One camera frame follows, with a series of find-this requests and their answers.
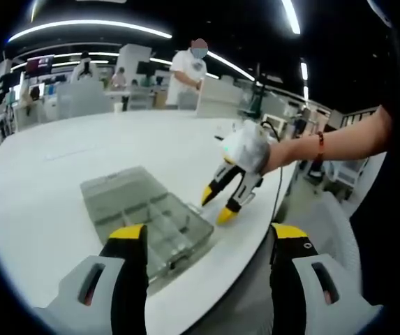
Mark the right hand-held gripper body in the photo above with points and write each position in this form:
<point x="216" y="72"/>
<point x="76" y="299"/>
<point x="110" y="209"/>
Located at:
<point x="246" y="150"/>

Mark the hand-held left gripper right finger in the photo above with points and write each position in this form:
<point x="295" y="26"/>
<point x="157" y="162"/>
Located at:
<point x="308" y="286"/>

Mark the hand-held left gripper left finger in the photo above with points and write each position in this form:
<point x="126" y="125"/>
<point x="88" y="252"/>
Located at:
<point x="91" y="286"/>

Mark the grey clear guide fixture box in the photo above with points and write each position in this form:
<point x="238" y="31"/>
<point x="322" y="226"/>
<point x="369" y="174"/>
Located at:
<point x="123" y="192"/>

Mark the person's right hand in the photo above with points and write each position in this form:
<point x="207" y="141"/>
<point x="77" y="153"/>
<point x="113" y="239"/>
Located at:
<point x="290" y="153"/>

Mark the small white framed box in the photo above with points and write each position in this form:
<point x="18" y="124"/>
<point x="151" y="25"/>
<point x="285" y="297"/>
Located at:
<point x="279" y="126"/>

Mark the dark green stand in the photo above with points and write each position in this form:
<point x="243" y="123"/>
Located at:
<point x="255" y="94"/>

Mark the white partition panel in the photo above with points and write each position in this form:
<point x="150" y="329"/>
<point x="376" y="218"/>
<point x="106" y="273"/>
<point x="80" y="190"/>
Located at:
<point x="217" y="97"/>

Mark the person's black clothing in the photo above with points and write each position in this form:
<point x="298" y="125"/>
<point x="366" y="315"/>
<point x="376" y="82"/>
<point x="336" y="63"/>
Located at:
<point x="395" y="227"/>

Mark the white paper cup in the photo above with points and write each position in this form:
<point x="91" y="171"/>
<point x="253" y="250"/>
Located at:
<point x="117" y="107"/>

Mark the straight ceiling light strip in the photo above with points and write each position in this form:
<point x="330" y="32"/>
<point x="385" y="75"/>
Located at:
<point x="292" y="17"/>

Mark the grey partition panel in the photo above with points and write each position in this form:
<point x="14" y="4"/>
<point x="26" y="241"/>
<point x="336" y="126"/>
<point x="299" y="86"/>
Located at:
<point x="84" y="99"/>

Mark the curved ceiling light strip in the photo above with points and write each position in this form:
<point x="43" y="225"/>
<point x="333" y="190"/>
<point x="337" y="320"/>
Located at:
<point x="81" y="23"/>

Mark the red wall screen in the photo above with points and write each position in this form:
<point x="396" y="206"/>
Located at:
<point x="40" y="65"/>

